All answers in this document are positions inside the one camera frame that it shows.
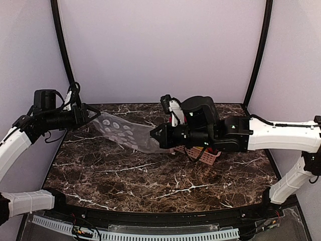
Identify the clear zip top bag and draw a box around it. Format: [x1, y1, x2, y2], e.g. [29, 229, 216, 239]
[92, 112, 174, 154]

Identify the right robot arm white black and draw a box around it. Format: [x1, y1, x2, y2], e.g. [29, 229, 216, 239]
[150, 94, 320, 208]

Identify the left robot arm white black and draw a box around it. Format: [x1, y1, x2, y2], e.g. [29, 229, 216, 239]
[1, 86, 101, 224]

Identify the pink plastic basket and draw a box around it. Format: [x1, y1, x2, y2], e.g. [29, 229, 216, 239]
[171, 146, 221, 166]

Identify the left black frame post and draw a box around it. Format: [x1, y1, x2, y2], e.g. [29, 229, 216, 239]
[50, 0, 83, 108]

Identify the black frame post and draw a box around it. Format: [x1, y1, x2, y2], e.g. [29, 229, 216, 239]
[243, 0, 273, 109]
[50, 0, 83, 108]

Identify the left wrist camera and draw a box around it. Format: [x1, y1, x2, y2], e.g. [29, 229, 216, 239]
[33, 89, 56, 111]

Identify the white slotted cable duct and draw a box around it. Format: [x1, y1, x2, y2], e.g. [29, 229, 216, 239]
[32, 215, 240, 241]

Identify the right black frame post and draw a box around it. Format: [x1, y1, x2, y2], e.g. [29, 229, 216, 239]
[243, 0, 273, 109]

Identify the black front frame rail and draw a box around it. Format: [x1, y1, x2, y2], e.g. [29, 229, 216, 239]
[44, 204, 278, 227]

